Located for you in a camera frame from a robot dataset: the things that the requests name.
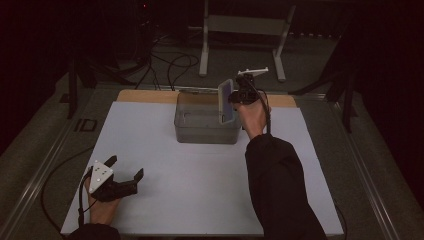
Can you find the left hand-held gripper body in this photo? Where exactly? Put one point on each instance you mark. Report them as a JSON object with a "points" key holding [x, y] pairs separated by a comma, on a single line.
{"points": [[100, 175]]}

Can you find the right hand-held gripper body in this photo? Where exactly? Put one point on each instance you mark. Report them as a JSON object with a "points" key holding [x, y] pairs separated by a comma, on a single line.
{"points": [[246, 91]]}

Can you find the orange phone with clear case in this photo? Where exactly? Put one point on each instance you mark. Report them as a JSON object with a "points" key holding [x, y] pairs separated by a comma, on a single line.
{"points": [[226, 103]]}

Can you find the clear plastic storage box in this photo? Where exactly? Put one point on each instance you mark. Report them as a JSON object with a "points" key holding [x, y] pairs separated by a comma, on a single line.
{"points": [[200, 130]]}

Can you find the person's right hand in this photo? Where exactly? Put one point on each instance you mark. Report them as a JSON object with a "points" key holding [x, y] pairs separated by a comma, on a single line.
{"points": [[253, 120]]}

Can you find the person's left hand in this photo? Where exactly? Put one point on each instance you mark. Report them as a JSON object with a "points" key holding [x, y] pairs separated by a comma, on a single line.
{"points": [[101, 213]]}

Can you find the white table sheet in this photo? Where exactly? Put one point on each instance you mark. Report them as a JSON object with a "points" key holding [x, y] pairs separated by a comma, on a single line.
{"points": [[166, 173]]}

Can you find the white metal stand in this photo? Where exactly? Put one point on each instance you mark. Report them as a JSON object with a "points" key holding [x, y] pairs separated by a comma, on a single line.
{"points": [[246, 25]]}

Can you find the black metal stand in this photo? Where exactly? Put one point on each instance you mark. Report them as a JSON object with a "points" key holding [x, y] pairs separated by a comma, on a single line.
{"points": [[348, 106], [72, 93]]}

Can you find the black rectangular bracket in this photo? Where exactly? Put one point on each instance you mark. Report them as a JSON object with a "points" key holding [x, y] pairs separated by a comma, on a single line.
{"points": [[77, 125]]}

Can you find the metal frame rail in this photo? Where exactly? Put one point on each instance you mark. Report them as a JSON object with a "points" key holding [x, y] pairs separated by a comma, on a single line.
{"points": [[366, 186], [36, 180]]}

